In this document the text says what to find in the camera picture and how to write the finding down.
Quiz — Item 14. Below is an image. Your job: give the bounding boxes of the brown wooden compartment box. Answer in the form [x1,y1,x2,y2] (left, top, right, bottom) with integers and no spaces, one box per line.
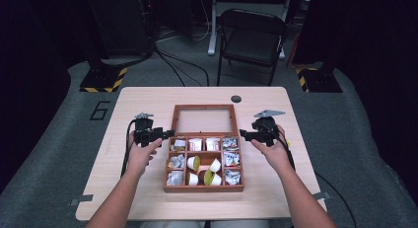
[163,104,245,193]

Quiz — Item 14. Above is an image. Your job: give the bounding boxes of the small white yellow-lid cup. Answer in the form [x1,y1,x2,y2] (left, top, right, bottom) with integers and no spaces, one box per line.
[208,158,222,174]
[187,172,200,187]
[186,155,201,172]
[203,169,223,187]

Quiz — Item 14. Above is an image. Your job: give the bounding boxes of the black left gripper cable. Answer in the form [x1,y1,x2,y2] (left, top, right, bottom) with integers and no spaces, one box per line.
[119,118,138,179]

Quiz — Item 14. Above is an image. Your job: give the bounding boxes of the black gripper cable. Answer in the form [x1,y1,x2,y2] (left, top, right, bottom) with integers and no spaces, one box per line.
[275,131,359,228]
[119,118,138,179]

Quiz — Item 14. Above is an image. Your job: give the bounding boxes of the black hazard-striped stand base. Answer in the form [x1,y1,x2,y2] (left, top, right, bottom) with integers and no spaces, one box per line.
[79,65,129,94]
[295,65,343,94]

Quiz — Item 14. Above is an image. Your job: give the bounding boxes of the person's right hand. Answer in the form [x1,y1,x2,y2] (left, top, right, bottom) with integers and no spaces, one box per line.
[250,123,294,174]

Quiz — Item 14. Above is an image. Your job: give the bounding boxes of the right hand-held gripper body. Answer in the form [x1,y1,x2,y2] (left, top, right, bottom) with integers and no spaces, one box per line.
[250,109,287,148]

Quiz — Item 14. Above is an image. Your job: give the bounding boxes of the grey tape strip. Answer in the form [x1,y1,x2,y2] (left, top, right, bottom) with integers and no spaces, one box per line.
[68,193,95,206]
[312,191,332,201]

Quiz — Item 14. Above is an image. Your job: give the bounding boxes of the person's left hand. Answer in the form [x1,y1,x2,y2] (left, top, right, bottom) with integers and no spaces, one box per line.
[126,130,164,177]

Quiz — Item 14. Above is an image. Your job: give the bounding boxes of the black floor cables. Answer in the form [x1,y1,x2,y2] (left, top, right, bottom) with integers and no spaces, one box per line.
[153,24,211,88]

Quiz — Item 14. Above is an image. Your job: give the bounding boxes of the silver foil packet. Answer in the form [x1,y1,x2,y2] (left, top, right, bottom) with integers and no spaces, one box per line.
[222,137,239,152]
[168,153,186,170]
[224,169,243,186]
[223,151,241,168]
[166,170,184,187]

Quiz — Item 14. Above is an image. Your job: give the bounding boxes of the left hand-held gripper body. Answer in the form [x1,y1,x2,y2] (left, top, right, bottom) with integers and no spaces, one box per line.
[132,112,166,148]

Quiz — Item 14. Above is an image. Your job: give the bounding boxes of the white grey packet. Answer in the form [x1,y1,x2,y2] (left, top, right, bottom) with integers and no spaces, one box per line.
[171,138,187,152]

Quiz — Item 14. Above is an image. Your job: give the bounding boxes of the black folding chair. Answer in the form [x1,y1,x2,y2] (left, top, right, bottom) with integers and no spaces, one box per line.
[216,8,288,87]

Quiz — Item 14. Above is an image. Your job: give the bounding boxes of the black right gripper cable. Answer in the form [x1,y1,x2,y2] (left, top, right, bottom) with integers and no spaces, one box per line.
[275,131,359,228]

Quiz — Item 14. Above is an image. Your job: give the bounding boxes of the white red packet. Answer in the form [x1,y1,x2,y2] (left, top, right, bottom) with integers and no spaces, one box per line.
[187,137,203,152]
[205,137,221,152]

